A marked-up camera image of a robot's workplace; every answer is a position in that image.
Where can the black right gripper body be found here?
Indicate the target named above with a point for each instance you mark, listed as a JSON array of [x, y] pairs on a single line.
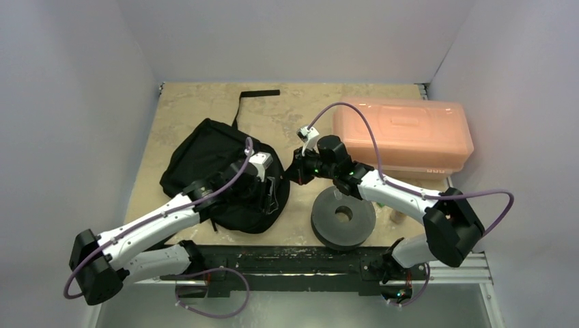
[[301, 167]]

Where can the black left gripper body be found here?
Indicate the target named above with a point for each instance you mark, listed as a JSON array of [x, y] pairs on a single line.
[[257, 195]]

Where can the black student backpack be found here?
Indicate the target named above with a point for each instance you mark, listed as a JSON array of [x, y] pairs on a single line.
[[208, 159]]

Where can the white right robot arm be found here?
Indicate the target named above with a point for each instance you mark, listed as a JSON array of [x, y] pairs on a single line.
[[452, 228]]

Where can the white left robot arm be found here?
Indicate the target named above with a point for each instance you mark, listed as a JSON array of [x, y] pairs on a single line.
[[102, 264]]

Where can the grey filament spool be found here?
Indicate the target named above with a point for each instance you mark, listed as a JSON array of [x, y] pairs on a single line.
[[342, 222]]

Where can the translucent pink plastic box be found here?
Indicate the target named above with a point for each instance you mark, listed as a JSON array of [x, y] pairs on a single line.
[[406, 138]]

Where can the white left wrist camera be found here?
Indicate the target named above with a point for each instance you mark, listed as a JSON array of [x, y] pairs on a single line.
[[261, 162]]

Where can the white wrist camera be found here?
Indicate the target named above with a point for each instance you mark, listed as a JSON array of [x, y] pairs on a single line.
[[261, 162], [309, 137]]

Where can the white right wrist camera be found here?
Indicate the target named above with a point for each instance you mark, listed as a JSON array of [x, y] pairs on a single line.
[[309, 137]]

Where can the black metal base rail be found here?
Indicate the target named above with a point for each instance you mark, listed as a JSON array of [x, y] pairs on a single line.
[[364, 270]]

